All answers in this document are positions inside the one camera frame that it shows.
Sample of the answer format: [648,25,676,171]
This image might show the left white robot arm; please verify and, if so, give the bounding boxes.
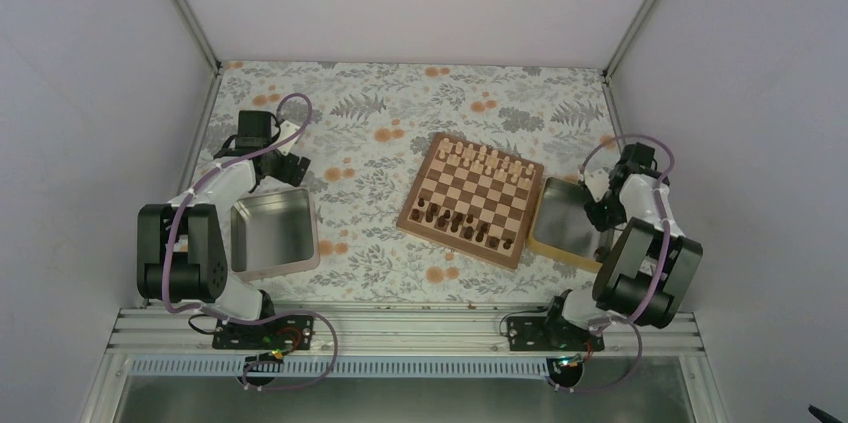
[136,110,309,348]

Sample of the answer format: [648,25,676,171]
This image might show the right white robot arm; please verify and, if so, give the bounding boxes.
[541,143,703,350]

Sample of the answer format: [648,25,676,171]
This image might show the yellow tin with dark pieces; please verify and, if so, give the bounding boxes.
[526,177,613,274]

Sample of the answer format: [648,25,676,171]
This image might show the empty silver metal tin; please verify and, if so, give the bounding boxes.
[230,188,321,282]

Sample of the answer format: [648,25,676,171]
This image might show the wooden chessboard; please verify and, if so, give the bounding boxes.
[397,133,544,271]

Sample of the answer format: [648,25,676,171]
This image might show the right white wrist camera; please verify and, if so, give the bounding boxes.
[580,168,609,203]

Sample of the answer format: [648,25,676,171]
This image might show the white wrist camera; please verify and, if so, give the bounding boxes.
[273,121,303,155]
[580,168,609,203]

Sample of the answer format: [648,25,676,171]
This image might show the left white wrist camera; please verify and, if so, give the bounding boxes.
[273,121,303,155]

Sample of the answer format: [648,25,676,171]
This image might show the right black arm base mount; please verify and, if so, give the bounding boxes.
[498,313,605,389]

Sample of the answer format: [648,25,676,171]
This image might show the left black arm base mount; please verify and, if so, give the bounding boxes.
[212,315,314,387]

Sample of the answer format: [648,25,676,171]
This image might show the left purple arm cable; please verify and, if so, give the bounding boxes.
[161,93,339,395]

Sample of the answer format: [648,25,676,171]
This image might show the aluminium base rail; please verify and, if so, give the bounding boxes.
[100,305,706,380]

